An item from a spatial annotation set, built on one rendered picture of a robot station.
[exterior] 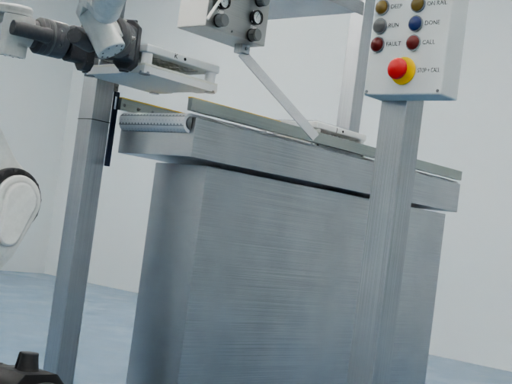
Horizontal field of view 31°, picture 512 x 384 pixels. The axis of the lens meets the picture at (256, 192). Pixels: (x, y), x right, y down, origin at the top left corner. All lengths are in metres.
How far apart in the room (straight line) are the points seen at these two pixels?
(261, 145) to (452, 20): 0.91
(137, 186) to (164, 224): 4.92
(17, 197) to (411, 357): 1.67
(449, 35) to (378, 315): 0.54
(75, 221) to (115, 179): 5.17
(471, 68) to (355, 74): 2.45
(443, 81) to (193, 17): 0.84
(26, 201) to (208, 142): 0.52
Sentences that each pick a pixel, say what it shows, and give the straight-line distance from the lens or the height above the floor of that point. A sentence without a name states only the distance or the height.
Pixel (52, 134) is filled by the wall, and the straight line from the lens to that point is 8.21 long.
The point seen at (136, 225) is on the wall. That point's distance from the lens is 7.38.
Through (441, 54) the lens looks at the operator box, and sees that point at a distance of 1.73.
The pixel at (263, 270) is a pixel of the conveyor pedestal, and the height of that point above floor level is 0.46.
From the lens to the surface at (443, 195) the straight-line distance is 3.26.
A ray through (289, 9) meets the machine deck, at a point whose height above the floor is 1.25.
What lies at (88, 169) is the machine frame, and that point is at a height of 0.67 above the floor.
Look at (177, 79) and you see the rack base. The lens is 2.32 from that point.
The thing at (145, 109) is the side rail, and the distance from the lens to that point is 2.58.
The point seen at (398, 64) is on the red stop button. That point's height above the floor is 0.90.
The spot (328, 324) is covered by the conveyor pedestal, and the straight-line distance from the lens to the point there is 2.88.
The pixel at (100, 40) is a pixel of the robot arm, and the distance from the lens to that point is 2.06.
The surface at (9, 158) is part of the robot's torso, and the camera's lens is 2.12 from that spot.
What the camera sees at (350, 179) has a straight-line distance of 2.82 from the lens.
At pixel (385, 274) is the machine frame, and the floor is 0.51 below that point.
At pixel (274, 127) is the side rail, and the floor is 0.85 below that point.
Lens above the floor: 0.55
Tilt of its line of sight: 3 degrees up
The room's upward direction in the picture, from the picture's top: 7 degrees clockwise
